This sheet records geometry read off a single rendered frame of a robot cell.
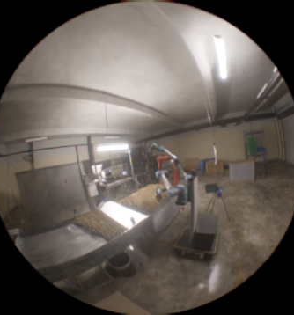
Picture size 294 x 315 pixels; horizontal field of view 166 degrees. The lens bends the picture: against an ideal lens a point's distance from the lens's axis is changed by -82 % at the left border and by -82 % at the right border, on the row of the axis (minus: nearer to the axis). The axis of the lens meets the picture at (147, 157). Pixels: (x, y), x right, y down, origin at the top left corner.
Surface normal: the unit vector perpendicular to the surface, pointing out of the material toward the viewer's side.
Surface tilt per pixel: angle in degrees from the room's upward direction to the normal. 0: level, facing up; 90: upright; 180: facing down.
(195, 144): 90
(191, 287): 0
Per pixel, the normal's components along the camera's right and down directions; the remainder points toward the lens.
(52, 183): 0.76, -0.11
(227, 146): -0.63, 0.13
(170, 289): -0.16, -0.99
